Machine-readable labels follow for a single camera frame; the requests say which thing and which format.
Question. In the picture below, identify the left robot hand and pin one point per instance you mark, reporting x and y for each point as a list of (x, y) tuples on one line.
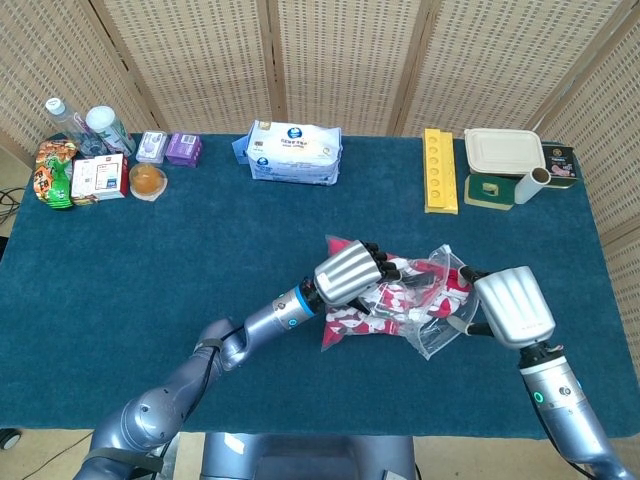
[(345, 272)]

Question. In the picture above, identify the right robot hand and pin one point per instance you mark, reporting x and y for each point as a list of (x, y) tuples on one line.
[(515, 305)]

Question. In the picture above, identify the red white patterned cloth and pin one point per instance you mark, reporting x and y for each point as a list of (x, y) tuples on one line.
[(350, 325)]

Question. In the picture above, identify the clear plastic zip bag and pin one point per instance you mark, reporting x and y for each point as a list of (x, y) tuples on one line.
[(435, 340)]

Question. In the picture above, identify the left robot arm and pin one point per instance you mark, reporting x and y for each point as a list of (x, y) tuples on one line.
[(150, 410)]

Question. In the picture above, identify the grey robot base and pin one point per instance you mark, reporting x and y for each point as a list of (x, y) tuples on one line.
[(310, 457)]

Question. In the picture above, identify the green orange snack pouch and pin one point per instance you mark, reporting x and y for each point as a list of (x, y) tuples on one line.
[(50, 175)]

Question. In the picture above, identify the green gold box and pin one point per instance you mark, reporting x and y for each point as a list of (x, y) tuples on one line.
[(490, 192)]

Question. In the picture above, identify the white paper roll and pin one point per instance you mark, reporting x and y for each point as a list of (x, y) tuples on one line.
[(531, 187)]

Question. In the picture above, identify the white blue wipes pack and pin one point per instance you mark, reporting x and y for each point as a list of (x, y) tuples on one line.
[(295, 152)]

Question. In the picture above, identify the yellow holed block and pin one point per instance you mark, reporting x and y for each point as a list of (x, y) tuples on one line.
[(440, 175)]

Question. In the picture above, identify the black meat tin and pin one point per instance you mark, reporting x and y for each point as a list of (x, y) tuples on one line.
[(562, 162)]

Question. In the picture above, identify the beige lidded lunch box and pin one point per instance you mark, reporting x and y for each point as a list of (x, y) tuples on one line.
[(502, 150)]

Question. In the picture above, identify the blue carpet table mat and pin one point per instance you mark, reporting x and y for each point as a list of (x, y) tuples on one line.
[(150, 280)]

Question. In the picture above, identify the purple carton box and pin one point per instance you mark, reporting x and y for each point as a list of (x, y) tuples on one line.
[(183, 149)]

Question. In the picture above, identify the woven folding screen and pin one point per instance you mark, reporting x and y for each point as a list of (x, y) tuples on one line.
[(345, 60)]

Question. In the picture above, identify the orange jelly cup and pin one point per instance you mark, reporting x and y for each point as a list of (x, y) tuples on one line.
[(147, 181)]

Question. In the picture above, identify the clear box purple contents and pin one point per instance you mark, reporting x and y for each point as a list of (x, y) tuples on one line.
[(151, 147)]

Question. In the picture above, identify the white red carton box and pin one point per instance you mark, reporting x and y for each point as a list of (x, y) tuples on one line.
[(97, 177)]

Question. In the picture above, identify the clear plastic water bottle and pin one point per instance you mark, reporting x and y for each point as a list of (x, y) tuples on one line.
[(62, 117)]

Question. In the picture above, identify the black caster wheel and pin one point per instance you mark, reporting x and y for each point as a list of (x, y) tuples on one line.
[(9, 438)]

